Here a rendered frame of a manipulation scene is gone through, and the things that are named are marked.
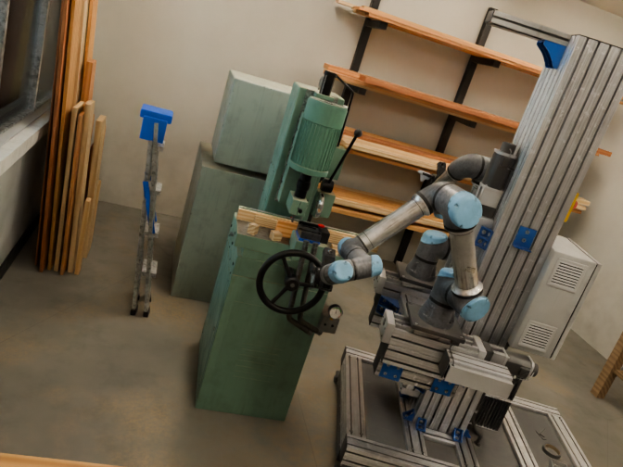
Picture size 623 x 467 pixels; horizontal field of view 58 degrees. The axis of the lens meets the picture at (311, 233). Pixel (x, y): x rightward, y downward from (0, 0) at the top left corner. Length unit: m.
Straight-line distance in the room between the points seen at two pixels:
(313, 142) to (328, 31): 2.53
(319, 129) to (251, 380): 1.20
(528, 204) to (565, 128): 0.33
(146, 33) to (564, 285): 3.48
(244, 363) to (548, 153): 1.59
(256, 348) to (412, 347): 0.72
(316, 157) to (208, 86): 2.47
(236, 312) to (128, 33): 2.78
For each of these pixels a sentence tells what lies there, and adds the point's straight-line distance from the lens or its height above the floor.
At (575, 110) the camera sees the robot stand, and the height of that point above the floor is 1.77.
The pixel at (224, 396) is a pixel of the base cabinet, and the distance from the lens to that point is 2.77.
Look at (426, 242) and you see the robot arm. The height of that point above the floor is 1.00.
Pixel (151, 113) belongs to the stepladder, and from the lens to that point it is 3.04.
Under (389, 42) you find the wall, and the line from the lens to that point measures 4.97.
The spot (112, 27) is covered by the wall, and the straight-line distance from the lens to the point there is 4.74.
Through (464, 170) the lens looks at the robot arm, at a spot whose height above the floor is 1.38.
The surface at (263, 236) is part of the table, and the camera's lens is 2.42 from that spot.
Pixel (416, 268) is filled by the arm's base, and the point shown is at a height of 0.86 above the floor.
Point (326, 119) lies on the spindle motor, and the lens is 2.36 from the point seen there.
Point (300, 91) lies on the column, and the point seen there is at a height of 1.50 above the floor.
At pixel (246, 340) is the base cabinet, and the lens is 2.60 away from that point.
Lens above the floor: 1.72
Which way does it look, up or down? 18 degrees down
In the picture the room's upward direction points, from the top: 18 degrees clockwise
